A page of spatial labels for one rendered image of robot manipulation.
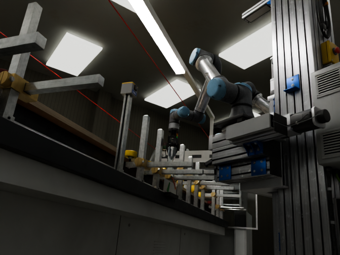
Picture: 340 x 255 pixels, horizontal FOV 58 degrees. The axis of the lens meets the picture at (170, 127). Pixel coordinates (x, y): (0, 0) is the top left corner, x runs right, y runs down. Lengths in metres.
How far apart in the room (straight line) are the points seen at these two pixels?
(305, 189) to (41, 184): 1.15
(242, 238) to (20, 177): 3.67
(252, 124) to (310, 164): 0.35
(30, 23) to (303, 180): 1.34
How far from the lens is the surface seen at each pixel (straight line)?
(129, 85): 1.78
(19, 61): 1.16
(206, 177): 2.30
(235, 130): 1.52
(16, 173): 1.14
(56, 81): 1.06
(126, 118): 1.72
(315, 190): 1.58
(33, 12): 1.26
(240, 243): 4.50
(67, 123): 1.56
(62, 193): 1.32
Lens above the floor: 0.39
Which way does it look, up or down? 20 degrees up
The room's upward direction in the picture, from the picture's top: 5 degrees clockwise
